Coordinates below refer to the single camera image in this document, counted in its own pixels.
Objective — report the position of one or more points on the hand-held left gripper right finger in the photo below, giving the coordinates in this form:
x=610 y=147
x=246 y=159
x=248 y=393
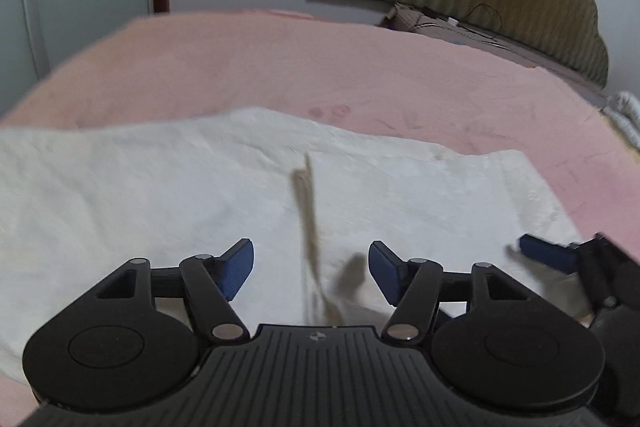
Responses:
x=388 y=272

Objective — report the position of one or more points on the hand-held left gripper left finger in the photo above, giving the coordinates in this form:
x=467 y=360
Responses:
x=235 y=269

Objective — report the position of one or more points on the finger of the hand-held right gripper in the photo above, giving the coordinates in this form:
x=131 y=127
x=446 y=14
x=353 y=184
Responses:
x=547 y=252

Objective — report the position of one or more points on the white pants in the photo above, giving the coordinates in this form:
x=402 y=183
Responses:
x=200 y=207

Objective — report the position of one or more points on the white quilted cloth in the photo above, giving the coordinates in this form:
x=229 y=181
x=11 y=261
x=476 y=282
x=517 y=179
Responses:
x=625 y=114

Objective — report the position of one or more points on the pink bed blanket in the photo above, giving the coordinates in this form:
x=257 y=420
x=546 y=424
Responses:
x=350 y=72

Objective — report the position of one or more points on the beige pillow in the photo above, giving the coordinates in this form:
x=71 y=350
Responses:
x=450 y=24

